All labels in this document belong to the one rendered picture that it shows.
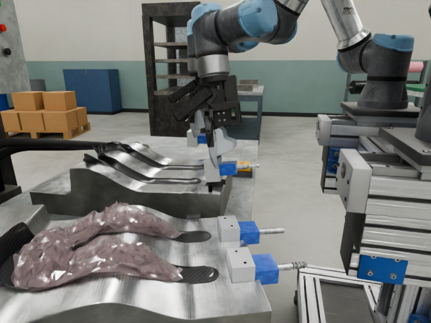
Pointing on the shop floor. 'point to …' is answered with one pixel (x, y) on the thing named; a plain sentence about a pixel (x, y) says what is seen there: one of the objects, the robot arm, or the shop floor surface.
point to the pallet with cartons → (45, 115)
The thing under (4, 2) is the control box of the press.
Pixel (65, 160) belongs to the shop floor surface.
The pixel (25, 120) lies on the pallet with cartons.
